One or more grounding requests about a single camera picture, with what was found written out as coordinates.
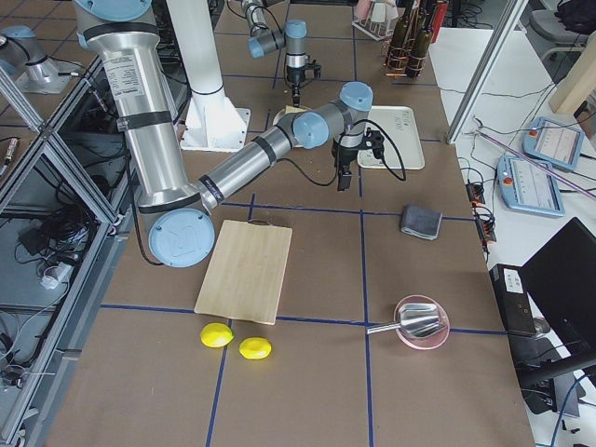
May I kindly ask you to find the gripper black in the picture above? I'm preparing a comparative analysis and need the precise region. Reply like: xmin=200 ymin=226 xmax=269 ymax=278
xmin=332 ymin=141 xmax=359 ymax=191
xmin=285 ymin=66 xmax=306 ymax=105

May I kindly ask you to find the white round plate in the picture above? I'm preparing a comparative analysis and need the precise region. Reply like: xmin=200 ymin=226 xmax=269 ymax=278
xmin=272 ymin=109 xmax=285 ymax=126

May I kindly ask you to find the bread slice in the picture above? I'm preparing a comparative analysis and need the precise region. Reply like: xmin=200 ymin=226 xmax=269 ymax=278
xmin=282 ymin=105 xmax=309 ymax=115

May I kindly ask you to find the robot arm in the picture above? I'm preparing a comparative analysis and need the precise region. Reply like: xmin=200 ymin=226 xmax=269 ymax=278
xmin=241 ymin=1 xmax=310 ymax=107
xmin=74 ymin=1 xmax=373 ymax=267

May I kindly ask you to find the cream bear tray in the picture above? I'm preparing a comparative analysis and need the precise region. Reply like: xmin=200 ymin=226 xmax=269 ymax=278
xmin=357 ymin=105 xmax=425 ymax=170

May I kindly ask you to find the grey folded cloth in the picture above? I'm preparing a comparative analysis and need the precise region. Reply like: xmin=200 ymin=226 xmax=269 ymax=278
xmin=400 ymin=204 xmax=442 ymax=240

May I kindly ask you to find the dark wine bottle rear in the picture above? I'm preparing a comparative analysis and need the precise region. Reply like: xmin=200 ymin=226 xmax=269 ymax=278
xmin=386 ymin=0 xmax=420 ymax=72

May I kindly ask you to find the dark wine bottle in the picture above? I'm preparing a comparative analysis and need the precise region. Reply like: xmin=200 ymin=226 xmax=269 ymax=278
xmin=386 ymin=0 xmax=420 ymax=72
xmin=405 ymin=0 xmax=438 ymax=78

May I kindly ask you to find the dark wine bottle front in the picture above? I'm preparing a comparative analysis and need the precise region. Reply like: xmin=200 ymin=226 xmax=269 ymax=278
xmin=405 ymin=0 xmax=438 ymax=78

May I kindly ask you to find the wooden cutting board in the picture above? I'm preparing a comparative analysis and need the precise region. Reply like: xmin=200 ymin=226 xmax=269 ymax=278
xmin=195 ymin=220 xmax=292 ymax=325

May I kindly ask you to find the steel scoop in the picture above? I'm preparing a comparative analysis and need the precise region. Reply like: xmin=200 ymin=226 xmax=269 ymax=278
xmin=366 ymin=303 xmax=446 ymax=339

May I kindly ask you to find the pink plastic bowl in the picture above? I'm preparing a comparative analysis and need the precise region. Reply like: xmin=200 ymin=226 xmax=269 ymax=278
xmin=394 ymin=295 xmax=451 ymax=350

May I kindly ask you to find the blue teach pendant near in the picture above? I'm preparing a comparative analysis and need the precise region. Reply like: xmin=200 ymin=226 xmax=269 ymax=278
xmin=496 ymin=155 xmax=565 ymax=218

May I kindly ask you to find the blue teach pendant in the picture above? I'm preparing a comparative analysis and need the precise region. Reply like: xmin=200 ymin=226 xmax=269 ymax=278
xmin=522 ymin=117 xmax=584 ymax=171
xmin=496 ymin=155 xmax=565 ymax=218

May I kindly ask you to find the yellow lemon right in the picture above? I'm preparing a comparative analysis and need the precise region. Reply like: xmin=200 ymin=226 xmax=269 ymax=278
xmin=238 ymin=337 xmax=272 ymax=359

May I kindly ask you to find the yellow lemon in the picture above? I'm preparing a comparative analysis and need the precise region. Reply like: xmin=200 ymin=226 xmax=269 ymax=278
xmin=238 ymin=337 xmax=272 ymax=359
xmin=199 ymin=322 xmax=234 ymax=348

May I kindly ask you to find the black computer box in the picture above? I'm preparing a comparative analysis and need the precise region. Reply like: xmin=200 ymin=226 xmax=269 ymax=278
xmin=489 ymin=264 xmax=536 ymax=337

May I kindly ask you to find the yellow lemon left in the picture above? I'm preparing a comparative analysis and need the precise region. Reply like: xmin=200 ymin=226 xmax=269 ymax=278
xmin=199 ymin=322 xmax=234 ymax=348

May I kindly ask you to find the blue teach pendant far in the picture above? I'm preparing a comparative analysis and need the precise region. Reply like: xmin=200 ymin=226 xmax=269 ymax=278
xmin=522 ymin=117 xmax=584 ymax=171

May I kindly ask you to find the black laptop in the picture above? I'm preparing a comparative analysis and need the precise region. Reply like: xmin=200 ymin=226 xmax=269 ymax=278
xmin=518 ymin=217 xmax=595 ymax=387

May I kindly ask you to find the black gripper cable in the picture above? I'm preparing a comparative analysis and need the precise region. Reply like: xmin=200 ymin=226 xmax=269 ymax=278
xmin=278 ymin=118 xmax=407 ymax=187

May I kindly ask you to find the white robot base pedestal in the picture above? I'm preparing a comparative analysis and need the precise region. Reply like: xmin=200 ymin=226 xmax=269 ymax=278
xmin=167 ymin=0 xmax=251 ymax=153

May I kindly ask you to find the copper wire bottle rack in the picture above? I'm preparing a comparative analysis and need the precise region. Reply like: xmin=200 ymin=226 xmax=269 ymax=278
xmin=385 ymin=26 xmax=432 ymax=78

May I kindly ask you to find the aluminium frame post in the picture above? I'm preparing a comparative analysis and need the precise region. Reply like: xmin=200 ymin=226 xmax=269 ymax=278
xmin=446 ymin=0 xmax=529 ymax=144

